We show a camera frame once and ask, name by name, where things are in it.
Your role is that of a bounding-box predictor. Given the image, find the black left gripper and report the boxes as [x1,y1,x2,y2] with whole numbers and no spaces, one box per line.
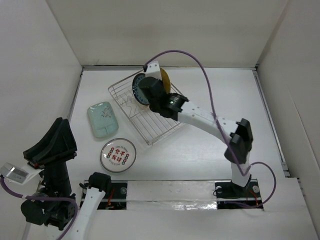
[25,114,78,197]

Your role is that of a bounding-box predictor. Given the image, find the white plate red characters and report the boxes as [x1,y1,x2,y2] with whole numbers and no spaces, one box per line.
[99,138,137,173]

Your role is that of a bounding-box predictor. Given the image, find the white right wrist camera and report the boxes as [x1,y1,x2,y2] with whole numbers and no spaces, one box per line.
[143,60,162,80]

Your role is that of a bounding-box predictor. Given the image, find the pale green rectangular dish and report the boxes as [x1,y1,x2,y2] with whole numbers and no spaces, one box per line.
[87,101,119,138]

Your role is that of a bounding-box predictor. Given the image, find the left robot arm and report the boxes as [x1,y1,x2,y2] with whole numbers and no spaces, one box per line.
[20,117,112,240]

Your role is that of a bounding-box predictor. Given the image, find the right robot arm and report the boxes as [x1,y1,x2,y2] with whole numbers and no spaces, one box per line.
[132,73,253,197]

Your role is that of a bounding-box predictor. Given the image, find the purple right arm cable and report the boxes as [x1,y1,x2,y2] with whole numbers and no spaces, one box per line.
[143,50,277,209]

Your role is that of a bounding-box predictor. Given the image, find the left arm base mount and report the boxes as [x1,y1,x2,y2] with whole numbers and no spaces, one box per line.
[97,181,128,210]

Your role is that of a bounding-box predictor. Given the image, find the wire dish rack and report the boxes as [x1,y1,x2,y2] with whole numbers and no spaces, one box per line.
[108,68,183,145]

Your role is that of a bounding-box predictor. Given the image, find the blue green patterned bowl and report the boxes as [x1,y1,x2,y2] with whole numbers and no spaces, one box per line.
[132,73,149,106]

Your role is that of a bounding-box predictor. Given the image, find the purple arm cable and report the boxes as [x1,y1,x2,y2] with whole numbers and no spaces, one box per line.
[0,177,79,240]
[143,50,277,209]

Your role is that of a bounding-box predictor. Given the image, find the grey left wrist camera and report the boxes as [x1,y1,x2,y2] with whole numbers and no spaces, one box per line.
[0,162,43,185]

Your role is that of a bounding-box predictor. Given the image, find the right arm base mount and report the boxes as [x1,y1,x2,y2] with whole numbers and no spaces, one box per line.
[212,179,263,210]

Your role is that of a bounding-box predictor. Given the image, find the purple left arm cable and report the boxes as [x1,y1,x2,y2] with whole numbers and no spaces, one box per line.
[0,177,79,240]

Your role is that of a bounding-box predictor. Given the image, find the yellow woven pattern plate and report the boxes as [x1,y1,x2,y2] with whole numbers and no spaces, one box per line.
[160,68,171,94]

